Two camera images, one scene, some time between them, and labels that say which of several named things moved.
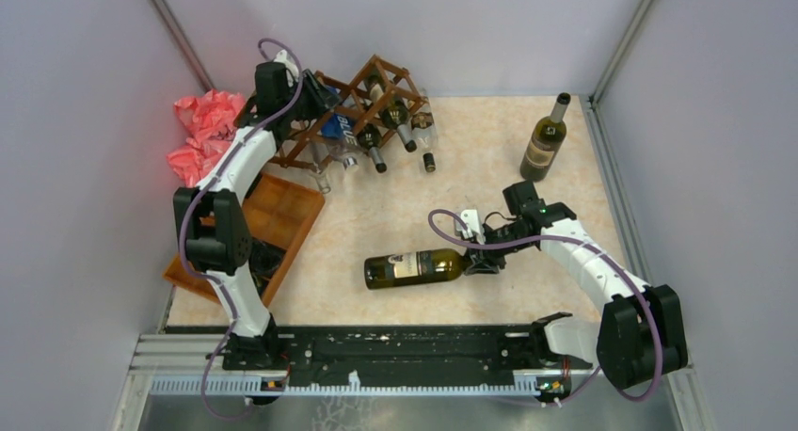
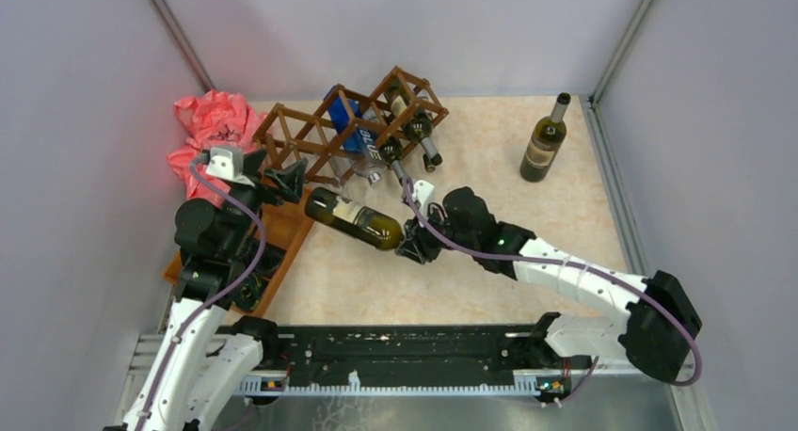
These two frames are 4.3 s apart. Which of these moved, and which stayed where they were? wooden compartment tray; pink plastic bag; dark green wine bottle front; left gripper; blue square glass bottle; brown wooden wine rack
Moved: blue square glass bottle; left gripper; dark green wine bottle front; brown wooden wine rack
Stayed: wooden compartment tray; pink plastic bag
